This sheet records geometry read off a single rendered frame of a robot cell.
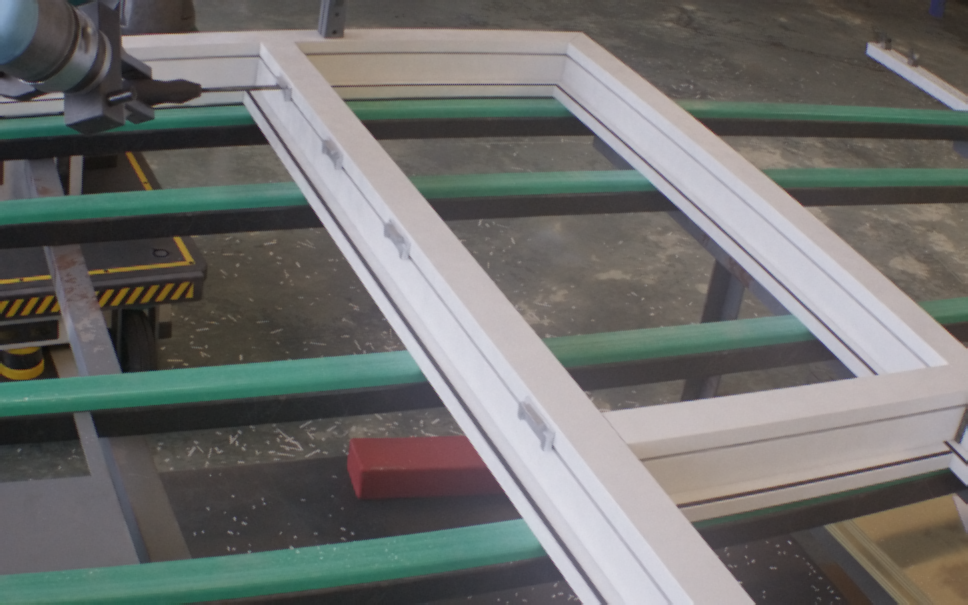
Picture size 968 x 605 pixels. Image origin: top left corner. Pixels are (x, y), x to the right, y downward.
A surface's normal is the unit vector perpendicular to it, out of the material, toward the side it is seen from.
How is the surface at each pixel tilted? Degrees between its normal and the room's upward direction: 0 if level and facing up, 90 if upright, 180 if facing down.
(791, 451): 90
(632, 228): 0
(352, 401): 90
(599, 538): 90
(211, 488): 0
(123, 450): 0
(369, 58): 90
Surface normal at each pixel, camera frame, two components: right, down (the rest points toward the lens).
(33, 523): 0.15, -0.87
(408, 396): 0.38, 0.49
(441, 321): -0.92, 0.07
